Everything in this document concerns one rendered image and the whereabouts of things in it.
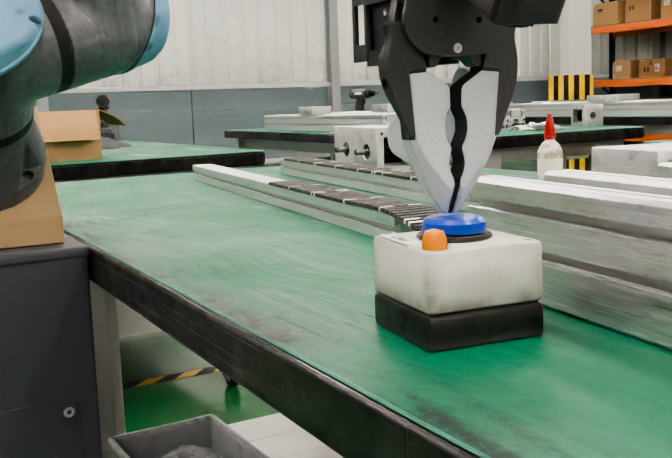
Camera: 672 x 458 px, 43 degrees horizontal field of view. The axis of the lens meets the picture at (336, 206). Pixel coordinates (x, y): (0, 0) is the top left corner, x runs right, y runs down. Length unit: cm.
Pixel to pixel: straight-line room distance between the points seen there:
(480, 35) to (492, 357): 19
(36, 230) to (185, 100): 1112
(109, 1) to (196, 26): 1130
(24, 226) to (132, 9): 27
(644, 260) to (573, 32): 832
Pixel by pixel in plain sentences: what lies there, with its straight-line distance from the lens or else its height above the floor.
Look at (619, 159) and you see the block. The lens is 84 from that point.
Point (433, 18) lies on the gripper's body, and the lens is 54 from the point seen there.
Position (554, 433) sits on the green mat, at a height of 78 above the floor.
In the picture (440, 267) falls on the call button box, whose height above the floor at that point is 83.
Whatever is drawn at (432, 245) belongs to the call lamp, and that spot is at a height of 84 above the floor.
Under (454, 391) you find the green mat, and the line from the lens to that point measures 45.
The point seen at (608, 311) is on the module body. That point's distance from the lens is 57.
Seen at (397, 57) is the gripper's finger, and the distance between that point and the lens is 52.
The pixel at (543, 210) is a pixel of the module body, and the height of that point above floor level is 85.
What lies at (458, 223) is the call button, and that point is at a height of 85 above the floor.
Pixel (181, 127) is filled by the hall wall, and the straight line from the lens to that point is 1210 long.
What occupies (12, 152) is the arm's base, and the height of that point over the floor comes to 89.
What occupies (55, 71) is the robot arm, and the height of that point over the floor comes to 97.
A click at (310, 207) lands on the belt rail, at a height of 79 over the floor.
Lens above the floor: 93
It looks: 7 degrees down
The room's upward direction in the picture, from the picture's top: 2 degrees counter-clockwise
